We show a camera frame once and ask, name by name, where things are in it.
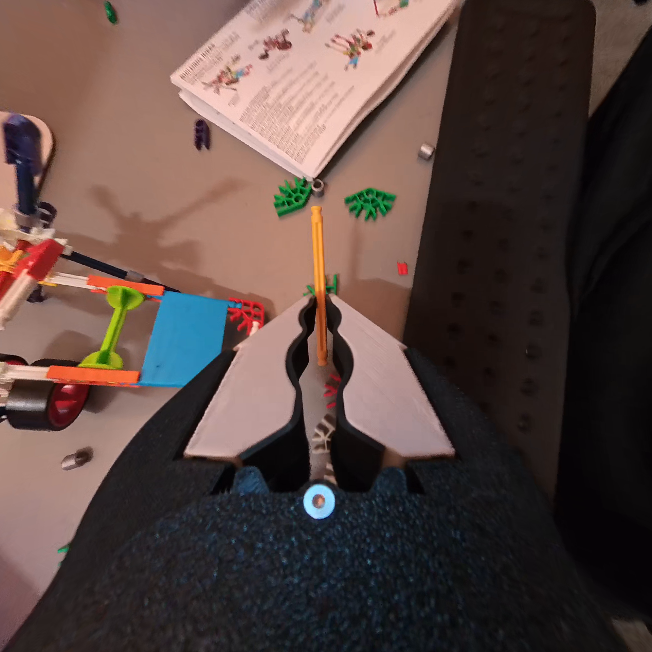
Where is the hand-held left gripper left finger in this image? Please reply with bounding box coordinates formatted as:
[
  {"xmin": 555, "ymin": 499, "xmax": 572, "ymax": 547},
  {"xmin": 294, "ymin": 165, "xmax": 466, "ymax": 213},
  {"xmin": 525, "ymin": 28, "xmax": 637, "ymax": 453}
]
[{"xmin": 182, "ymin": 295, "xmax": 316, "ymax": 493}]

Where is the yellow plastic rod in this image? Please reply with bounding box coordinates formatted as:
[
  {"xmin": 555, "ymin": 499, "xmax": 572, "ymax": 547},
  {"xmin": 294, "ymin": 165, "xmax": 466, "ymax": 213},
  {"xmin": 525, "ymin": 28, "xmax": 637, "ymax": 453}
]
[{"xmin": 311, "ymin": 205, "xmax": 328, "ymax": 366}]

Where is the toy instruction booklet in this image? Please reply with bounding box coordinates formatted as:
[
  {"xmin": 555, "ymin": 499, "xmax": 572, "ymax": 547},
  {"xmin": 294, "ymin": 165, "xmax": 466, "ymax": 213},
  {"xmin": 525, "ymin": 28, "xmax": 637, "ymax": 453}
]
[{"xmin": 169, "ymin": 0, "xmax": 461, "ymax": 180}]

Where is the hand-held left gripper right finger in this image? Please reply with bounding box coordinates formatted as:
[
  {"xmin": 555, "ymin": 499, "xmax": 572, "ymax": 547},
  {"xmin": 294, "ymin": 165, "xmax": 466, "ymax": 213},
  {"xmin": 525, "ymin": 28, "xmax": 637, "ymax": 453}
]
[{"xmin": 325, "ymin": 295, "xmax": 456, "ymax": 492}]

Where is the black perforated pad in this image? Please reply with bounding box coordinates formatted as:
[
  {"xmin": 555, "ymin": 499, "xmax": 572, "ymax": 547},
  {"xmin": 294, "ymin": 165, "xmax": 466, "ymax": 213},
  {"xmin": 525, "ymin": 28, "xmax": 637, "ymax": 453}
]
[{"xmin": 405, "ymin": 0, "xmax": 597, "ymax": 500}]

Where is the pale grey snowflake connector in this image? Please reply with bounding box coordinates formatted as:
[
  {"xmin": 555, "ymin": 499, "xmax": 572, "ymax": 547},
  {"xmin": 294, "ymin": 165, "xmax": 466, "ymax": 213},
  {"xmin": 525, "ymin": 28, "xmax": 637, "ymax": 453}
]
[{"xmin": 312, "ymin": 413, "xmax": 337, "ymax": 454}]

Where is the colourful construction toy plane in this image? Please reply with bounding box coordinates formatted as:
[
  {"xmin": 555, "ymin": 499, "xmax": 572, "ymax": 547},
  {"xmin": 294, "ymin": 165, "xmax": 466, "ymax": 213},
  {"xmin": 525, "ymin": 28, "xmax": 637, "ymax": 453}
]
[{"xmin": 0, "ymin": 113, "xmax": 266, "ymax": 433}]

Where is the wooden and white book stand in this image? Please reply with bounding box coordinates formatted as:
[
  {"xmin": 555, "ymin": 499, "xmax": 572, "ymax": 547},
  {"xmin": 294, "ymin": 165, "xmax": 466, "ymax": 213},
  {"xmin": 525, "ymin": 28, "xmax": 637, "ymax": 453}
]
[{"xmin": 0, "ymin": 111, "xmax": 56, "ymax": 179}]

